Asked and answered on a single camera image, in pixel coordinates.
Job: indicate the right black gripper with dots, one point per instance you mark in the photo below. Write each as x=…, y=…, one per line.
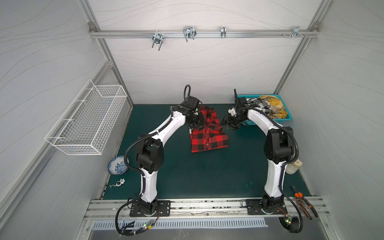
x=231, y=119

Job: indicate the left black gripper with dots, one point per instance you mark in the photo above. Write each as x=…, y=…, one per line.
x=200, y=121

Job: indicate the red black plaid shirt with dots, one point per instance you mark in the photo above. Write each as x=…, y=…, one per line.
x=211, y=135

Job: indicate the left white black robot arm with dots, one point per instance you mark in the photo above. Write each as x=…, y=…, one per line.
x=146, y=155

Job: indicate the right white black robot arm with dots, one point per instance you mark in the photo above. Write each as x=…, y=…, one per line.
x=281, y=148

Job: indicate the teal plastic basket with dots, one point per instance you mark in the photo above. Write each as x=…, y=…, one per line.
x=289, y=117

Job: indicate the black white plaid shirt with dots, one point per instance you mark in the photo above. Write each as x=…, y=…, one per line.
x=260, y=104

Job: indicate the yellow plaid shirt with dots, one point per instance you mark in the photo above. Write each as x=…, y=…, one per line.
x=278, y=109

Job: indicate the beige cylinder object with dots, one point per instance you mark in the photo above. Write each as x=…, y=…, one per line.
x=294, y=167

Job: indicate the metal U-bolt clamp middle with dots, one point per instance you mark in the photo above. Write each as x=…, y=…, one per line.
x=189, y=33

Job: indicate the metal u-bolt clamp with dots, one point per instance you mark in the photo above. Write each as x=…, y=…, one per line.
x=189, y=33
x=157, y=39

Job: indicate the metal U-bolt clamp left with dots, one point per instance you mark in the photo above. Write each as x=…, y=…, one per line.
x=157, y=39

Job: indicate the blue white ceramic bowl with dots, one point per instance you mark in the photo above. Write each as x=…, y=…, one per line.
x=117, y=166

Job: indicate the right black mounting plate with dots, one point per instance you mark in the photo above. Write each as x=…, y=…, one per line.
x=253, y=207

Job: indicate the black mounting plate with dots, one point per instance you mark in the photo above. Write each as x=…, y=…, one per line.
x=141, y=208
x=253, y=207

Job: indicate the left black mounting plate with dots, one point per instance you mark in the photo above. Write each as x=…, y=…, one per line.
x=141, y=208

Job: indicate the small metal clamp piece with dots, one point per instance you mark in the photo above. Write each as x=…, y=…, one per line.
x=119, y=183

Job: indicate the orange black pliers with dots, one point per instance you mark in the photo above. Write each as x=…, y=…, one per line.
x=302, y=201

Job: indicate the small metal ring clamp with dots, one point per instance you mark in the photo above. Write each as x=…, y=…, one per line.
x=223, y=32

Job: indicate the metal bracket with bolts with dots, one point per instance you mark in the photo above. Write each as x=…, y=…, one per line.
x=295, y=34

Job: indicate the white wire basket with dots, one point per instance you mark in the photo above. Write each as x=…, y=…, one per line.
x=86, y=125

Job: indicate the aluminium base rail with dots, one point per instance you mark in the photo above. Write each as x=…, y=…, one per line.
x=194, y=208

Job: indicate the white slotted cable duct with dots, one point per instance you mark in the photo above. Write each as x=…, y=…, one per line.
x=206, y=223

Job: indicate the aluminium cross rail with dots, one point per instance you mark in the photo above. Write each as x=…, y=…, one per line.
x=201, y=34

